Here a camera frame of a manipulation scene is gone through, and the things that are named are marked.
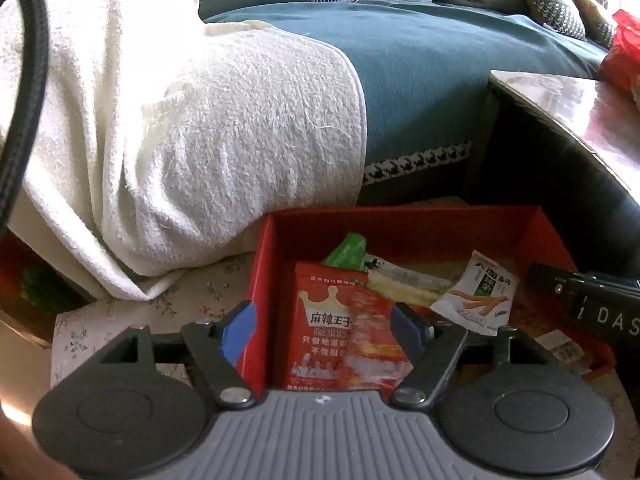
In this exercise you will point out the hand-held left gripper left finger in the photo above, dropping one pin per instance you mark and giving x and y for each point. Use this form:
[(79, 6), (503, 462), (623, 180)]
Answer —
[(240, 327)]

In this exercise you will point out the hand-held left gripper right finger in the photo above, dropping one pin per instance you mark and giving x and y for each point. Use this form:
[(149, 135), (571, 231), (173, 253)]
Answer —
[(405, 327)]

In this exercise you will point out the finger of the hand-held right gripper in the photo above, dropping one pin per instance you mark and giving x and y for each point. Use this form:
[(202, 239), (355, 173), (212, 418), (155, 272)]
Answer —
[(550, 285)]

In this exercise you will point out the red crown print snack packet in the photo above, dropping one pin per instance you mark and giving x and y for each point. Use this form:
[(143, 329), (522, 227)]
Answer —
[(325, 340)]

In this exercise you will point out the green panda print snack packet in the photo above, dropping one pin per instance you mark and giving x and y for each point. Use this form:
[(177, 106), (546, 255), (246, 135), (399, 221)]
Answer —
[(350, 252)]

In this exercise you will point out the red cardboard box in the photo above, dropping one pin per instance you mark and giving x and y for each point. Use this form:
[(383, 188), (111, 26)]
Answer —
[(400, 225)]

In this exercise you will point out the clear snack packet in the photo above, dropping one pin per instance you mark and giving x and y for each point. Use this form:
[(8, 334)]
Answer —
[(565, 352)]

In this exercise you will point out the white snack packet orange sticks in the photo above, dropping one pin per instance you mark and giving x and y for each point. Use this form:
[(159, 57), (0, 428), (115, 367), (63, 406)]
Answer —
[(475, 290)]

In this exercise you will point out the dark glossy table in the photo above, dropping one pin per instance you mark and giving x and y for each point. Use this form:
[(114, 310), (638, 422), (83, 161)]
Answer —
[(575, 110)]

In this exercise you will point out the white towel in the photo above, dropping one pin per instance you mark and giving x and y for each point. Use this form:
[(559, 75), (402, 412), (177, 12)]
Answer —
[(200, 135)]

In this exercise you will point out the teal sofa cover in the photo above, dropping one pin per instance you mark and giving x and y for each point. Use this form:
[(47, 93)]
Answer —
[(425, 85)]

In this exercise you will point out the red plastic bag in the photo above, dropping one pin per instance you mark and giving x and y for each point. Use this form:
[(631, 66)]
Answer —
[(622, 55)]

